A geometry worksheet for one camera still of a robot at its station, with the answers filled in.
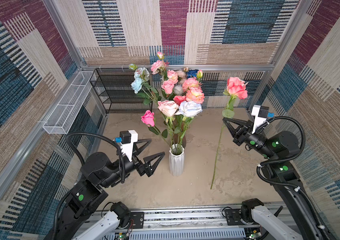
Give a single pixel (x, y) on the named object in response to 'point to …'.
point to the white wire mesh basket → (59, 120)
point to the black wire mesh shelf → (113, 86)
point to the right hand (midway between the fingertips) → (222, 122)
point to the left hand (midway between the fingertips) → (157, 145)
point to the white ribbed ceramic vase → (177, 160)
